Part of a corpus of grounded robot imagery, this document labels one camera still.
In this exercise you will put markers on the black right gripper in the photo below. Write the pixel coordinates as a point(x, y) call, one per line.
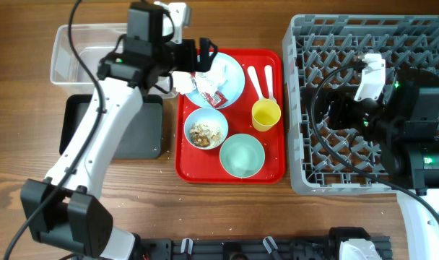
point(331, 104)

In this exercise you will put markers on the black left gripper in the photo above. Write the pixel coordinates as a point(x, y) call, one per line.
point(204, 58)

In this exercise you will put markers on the white napkin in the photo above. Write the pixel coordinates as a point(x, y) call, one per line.
point(208, 82)

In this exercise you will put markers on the red sauce packet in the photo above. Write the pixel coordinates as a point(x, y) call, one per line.
point(215, 100)

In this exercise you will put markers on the small blue bowl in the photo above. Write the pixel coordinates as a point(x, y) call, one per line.
point(209, 114)

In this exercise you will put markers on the yellow plastic cup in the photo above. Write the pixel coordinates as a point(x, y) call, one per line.
point(265, 114)

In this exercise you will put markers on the food scraps with rice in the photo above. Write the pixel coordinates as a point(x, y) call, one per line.
point(206, 134)

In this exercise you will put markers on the green bowl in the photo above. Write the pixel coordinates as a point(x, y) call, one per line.
point(242, 156)

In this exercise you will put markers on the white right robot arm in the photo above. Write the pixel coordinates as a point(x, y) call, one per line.
point(405, 128)

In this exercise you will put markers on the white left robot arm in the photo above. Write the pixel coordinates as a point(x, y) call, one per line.
point(64, 209)

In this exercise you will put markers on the grey dishwasher rack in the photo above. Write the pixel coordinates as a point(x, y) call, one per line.
point(316, 44)

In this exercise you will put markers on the black waste tray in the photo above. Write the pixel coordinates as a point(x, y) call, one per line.
point(142, 138)

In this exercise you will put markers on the light blue plate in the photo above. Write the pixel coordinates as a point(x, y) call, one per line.
point(233, 87)

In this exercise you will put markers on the white plastic spoon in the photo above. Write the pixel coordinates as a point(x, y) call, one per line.
point(255, 82)

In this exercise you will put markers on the white plastic fork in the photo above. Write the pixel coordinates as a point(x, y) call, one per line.
point(270, 81)

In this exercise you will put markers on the red plastic tray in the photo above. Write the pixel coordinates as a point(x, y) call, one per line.
point(203, 166)

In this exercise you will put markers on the clear plastic bin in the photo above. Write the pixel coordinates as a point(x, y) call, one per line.
point(92, 42)

